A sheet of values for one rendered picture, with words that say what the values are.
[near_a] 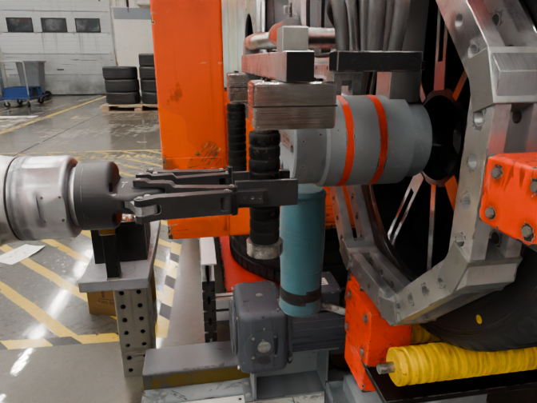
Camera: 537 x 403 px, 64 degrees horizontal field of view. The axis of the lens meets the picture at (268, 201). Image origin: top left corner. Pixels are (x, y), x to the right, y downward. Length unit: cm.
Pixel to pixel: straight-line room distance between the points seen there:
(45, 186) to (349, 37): 34
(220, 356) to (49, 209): 98
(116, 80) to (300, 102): 864
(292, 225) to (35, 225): 46
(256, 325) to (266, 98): 70
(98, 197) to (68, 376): 121
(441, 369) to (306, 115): 47
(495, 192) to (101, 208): 39
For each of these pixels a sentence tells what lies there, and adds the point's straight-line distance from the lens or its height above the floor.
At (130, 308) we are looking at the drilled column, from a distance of 142.
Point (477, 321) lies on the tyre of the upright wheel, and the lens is 67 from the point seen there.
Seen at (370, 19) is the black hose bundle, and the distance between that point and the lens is 49.
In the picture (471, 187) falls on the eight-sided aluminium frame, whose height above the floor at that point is 85.
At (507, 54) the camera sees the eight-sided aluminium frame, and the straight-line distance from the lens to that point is 49.
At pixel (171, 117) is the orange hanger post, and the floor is 84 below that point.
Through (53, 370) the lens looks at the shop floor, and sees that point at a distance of 168.
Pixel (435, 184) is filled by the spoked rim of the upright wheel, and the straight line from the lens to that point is 76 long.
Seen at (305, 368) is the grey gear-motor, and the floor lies 10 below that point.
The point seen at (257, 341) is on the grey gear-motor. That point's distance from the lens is 108.
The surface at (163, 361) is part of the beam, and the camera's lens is 139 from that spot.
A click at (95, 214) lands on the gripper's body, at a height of 82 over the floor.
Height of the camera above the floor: 97
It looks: 18 degrees down
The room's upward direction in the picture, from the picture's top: straight up
